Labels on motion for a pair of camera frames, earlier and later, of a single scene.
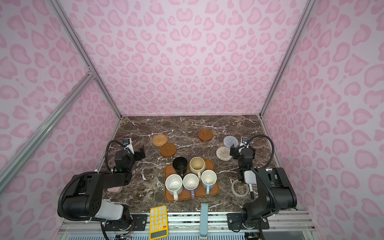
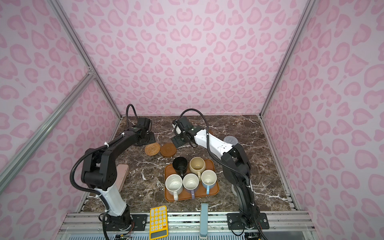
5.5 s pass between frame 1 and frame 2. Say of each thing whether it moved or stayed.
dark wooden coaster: stayed
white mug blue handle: stayed
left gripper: moved
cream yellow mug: stayed
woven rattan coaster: moved
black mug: stayed
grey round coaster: stayed
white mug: stayed
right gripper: moved
